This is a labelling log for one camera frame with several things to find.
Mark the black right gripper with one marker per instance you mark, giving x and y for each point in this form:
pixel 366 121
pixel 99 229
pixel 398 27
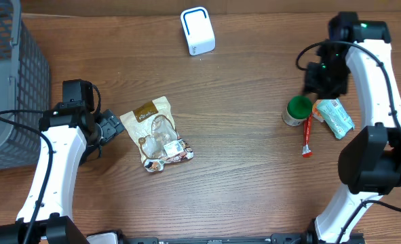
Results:
pixel 313 87

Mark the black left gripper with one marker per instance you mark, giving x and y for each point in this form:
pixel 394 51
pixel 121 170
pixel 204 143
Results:
pixel 111 123

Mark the orange small packet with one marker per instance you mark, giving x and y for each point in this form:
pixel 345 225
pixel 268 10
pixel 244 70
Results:
pixel 315 112

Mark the green lid jar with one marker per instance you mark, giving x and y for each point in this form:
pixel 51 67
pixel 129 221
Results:
pixel 297 111

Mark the teal wet wipes packet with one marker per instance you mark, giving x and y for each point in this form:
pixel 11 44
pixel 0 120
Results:
pixel 336 117

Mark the beige snack bag red label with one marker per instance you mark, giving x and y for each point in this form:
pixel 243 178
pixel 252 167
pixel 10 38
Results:
pixel 152 128

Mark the red stick sachet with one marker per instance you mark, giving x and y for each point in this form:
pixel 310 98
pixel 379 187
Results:
pixel 306 152

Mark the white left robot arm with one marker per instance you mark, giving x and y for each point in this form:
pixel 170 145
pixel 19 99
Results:
pixel 68 136

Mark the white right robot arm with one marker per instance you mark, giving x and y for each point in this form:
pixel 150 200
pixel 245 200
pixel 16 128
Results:
pixel 369 166

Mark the white barcode scanner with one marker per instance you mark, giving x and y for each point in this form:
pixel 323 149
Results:
pixel 198 30

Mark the grey plastic mesh basket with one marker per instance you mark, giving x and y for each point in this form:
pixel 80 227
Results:
pixel 25 88

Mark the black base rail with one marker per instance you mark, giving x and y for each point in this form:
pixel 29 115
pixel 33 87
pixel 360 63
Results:
pixel 217 240

